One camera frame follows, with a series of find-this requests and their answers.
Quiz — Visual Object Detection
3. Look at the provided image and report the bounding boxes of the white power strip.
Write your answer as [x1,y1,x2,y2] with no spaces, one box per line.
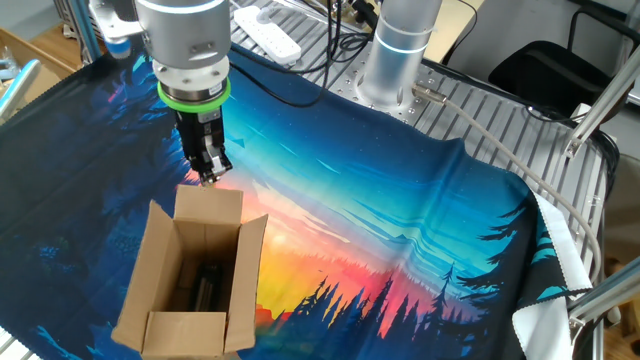
[233,5,303,66]

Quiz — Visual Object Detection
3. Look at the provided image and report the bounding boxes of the light blue bar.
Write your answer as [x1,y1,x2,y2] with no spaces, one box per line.
[0,58,41,121]

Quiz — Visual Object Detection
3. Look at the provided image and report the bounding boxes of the green flange ring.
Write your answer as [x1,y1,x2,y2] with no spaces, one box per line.
[157,77,232,115]

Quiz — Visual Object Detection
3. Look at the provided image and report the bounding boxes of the brown storage box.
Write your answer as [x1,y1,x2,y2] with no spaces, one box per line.
[0,27,76,121]

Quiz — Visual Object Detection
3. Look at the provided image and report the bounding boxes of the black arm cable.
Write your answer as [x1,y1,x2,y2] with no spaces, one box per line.
[227,0,381,109]

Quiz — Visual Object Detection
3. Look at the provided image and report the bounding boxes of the aluminium frame strut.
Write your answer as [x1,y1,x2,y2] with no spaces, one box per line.
[567,257,640,360]
[564,44,640,159]

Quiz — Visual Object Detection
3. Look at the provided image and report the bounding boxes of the aluminium frame rails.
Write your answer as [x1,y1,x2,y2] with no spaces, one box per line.
[52,0,109,64]

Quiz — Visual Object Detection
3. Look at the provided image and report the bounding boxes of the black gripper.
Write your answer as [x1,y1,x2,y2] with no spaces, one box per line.
[174,107,234,187]

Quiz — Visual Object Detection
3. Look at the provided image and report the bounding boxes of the forest sunset print cloth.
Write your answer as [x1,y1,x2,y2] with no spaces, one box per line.
[0,42,594,360]

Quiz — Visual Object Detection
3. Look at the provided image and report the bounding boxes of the brown cardboard box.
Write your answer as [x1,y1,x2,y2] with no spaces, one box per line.
[110,184,270,359]

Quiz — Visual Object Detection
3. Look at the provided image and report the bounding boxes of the black office chair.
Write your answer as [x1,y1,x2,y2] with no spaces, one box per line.
[487,7,640,119]

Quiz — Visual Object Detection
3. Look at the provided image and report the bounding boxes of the grey cable hose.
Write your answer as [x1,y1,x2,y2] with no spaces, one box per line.
[412,82,604,286]

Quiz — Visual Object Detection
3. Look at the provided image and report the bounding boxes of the black grey ribbed block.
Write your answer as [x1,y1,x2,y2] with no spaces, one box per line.
[192,264,224,312]

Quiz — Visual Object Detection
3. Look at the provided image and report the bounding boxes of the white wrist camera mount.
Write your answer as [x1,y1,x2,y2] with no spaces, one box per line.
[89,0,147,60]

